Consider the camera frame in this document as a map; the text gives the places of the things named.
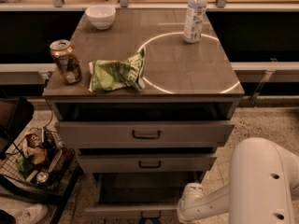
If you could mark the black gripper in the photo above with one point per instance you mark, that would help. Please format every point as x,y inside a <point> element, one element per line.
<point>189,197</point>

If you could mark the grey bottom drawer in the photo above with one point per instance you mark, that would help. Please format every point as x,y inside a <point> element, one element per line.
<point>137,195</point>

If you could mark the grey drawer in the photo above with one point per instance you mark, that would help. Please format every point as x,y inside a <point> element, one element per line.
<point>137,195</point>
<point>144,134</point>
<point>146,163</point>

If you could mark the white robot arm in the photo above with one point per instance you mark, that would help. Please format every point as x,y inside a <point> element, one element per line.
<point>263,183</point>

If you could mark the grey middle drawer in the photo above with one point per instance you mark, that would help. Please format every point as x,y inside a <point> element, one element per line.
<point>146,163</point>

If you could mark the grey top drawer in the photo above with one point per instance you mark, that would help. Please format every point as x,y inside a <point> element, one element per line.
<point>144,134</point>

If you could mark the grey drawer cabinet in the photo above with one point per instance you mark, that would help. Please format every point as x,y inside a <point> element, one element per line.
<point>183,82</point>

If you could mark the white sneaker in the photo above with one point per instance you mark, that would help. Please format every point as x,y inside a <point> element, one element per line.
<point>32,214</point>

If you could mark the green crumpled chip bag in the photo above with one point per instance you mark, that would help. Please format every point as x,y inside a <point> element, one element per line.
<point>114,75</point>

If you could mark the gold soda can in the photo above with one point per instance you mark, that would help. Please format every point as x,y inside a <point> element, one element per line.
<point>67,63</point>

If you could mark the white ceramic bowl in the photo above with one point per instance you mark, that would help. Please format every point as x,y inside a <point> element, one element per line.
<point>101,16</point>

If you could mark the clear plastic water bottle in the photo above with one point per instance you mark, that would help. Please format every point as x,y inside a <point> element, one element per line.
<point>195,13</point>

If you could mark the black wire basket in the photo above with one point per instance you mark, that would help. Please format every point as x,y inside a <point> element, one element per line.
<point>40,159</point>

